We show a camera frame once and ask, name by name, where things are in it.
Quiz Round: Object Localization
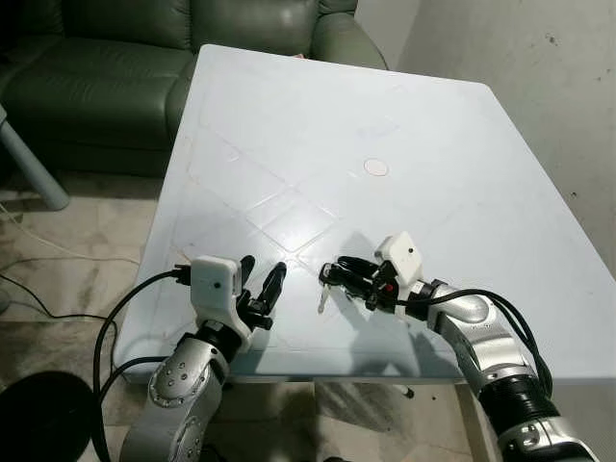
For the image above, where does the white plastic table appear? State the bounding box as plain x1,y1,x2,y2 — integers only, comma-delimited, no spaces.
114,43,616,387

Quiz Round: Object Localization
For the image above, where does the black round object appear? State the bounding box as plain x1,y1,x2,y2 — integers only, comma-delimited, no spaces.
0,370,98,462

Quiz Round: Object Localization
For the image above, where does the grey metal pole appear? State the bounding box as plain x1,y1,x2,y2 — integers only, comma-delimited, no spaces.
0,106,70,212

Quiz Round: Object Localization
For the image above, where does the dark green leather sofa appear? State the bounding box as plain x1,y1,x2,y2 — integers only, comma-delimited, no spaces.
0,0,391,180

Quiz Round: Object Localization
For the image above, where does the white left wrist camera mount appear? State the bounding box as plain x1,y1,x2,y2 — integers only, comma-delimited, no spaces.
190,255,254,334

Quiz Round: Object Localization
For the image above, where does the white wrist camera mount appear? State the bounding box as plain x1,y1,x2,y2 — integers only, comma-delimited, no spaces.
190,255,254,334
373,232,435,291

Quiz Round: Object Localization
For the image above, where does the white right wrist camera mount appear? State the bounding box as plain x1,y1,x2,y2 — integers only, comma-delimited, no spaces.
373,232,435,291

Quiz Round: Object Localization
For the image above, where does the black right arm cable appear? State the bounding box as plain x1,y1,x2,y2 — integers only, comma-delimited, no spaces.
393,287,556,398

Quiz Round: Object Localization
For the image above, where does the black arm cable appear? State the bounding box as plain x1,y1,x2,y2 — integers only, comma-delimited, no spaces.
90,268,193,462
393,287,556,398

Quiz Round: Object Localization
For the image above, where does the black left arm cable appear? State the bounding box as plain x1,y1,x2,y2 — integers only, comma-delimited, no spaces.
90,268,193,462

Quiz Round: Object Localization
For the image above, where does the white floor cable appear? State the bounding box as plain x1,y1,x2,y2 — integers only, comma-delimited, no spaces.
0,200,142,267

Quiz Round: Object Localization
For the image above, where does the black floor cable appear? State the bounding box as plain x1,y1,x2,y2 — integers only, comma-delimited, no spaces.
0,273,103,324

